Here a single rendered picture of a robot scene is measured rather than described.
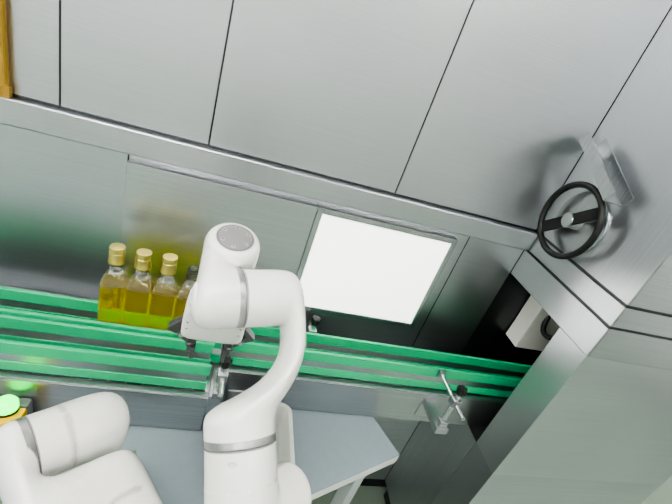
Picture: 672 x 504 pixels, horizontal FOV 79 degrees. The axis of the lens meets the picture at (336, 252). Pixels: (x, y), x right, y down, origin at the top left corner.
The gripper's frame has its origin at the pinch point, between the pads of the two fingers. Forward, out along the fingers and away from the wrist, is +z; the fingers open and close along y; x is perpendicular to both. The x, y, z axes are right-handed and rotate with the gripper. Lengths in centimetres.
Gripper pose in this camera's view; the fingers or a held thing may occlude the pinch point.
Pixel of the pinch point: (208, 348)
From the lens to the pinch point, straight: 79.4
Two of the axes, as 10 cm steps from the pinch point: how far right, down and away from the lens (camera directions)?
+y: -9.4, -2.0, -2.6
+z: -3.3, 6.8, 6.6
